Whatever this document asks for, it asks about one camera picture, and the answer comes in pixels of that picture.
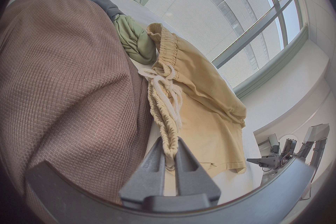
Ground black garment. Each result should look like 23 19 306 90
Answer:
80 0 126 20

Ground tan shorts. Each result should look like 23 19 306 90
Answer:
146 23 248 174

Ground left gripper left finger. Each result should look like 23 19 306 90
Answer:
119 136 167 202

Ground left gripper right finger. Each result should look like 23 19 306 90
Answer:
174 136 221 201

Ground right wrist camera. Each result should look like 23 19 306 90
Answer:
268 134 280 154

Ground green garment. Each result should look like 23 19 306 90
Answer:
113 14 158 65

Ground brown garment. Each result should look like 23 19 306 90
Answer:
0 0 154 205

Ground window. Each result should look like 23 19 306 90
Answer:
139 0 307 87

